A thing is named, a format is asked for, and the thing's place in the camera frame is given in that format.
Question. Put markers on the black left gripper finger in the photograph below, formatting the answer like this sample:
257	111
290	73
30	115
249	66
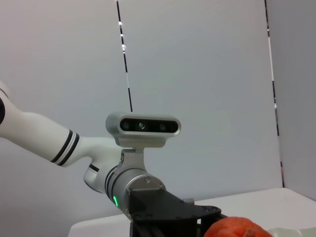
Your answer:
206	222
148	229

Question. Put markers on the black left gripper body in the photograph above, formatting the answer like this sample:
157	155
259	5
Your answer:
158	205

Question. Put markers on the orange fruit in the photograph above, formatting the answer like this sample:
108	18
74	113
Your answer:
232	228

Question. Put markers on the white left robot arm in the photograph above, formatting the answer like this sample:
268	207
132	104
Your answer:
37	128

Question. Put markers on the translucent green fruit plate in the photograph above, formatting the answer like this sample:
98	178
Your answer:
291	232

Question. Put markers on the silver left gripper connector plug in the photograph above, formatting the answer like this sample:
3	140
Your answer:
189	200

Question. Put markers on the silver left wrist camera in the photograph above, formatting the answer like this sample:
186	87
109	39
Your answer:
145	127

